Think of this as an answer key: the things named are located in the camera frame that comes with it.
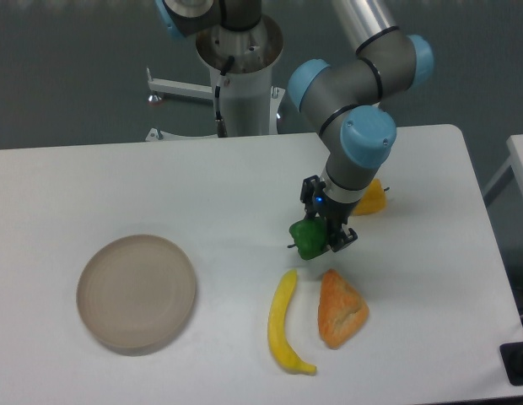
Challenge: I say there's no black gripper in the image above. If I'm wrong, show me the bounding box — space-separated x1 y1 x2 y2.
299 175 366 252

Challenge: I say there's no green bell pepper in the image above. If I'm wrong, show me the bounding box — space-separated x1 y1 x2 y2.
288 217 327 261

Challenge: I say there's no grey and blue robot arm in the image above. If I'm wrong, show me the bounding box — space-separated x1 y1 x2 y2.
156 1 434 260

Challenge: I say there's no yellow bell pepper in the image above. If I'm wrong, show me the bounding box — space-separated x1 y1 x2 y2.
353 178 389 216

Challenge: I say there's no orange triangular bread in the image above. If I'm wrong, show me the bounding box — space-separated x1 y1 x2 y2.
317 269 369 349

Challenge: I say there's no yellow banana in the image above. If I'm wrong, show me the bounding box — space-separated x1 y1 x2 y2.
267 269 317 375

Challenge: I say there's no white side table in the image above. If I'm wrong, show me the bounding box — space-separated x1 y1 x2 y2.
482 134 523 207

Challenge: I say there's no beige round plate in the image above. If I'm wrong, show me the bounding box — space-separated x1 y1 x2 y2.
76 235 197 356

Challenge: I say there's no black device at right edge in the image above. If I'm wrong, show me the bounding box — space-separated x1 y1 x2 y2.
499 342 523 386

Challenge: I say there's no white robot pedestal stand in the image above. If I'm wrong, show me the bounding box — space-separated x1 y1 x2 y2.
147 14 285 138

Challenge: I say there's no black cable on pedestal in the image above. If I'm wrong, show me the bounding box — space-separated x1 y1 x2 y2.
213 55 235 138

